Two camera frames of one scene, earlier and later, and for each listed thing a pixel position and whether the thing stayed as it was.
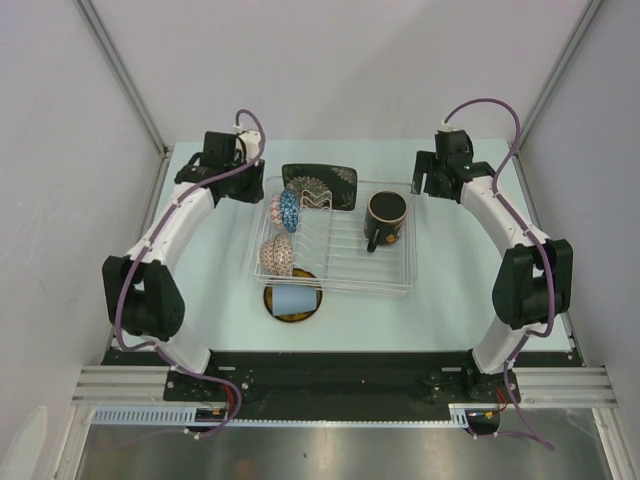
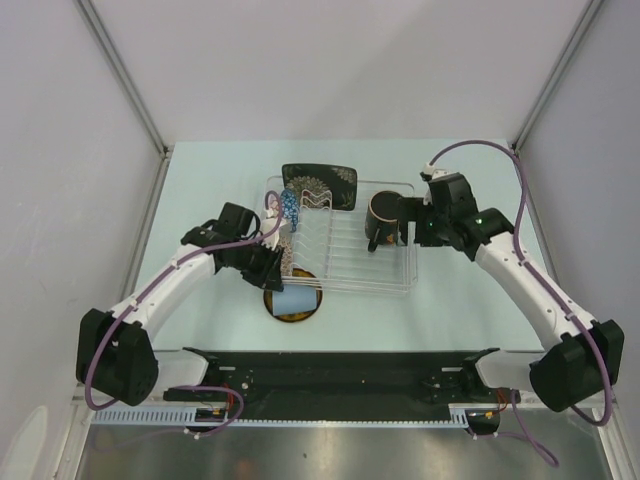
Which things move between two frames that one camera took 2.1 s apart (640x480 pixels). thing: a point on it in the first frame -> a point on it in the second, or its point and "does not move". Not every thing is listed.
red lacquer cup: (385, 215) does not move
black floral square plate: (321, 186) does not move
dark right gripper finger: (425, 160) -> (407, 212)
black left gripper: (254, 192) -> (268, 277)
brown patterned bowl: (276, 255) does not move
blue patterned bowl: (289, 210) does not move
